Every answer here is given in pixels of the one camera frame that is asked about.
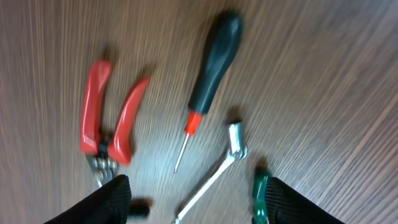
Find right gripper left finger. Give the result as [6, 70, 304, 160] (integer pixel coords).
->
[45, 175, 131, 224]

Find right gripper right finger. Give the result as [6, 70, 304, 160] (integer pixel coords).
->
[264, 177, 344, 224]

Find green handled screwdriver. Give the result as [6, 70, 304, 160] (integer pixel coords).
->
[252, 167, 272, 224]

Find orange black needle-nose pliers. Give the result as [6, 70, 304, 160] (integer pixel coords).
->
[127, 198, 153, 220]

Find red handled cutters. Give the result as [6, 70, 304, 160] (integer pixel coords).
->
[80, 60, 150, 187]

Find silver socket wrench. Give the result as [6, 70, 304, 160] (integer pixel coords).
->
[172, 119, 248, 224]

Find black red screwdriver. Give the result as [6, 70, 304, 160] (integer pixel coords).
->
[174, 11, 243, 172]

